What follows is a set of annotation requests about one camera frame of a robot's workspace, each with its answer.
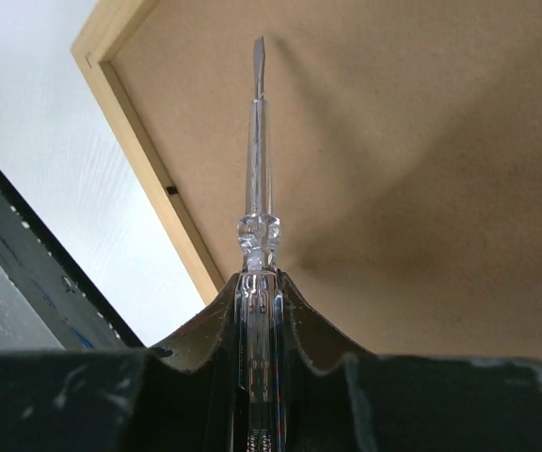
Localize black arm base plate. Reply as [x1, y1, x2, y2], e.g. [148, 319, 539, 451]
[0, 170, 144, 349]

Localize clear handled screwdriver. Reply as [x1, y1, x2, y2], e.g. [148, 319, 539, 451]
[234, 37, 285, 451]

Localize wooden picture frame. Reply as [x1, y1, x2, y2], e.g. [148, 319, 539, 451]
[72, 1, 542, 360]

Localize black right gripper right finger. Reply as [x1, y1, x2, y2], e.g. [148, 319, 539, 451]
[279, 274, 542, 451]

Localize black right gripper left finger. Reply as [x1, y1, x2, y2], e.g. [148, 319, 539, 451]
[0, 279, 237, 451]

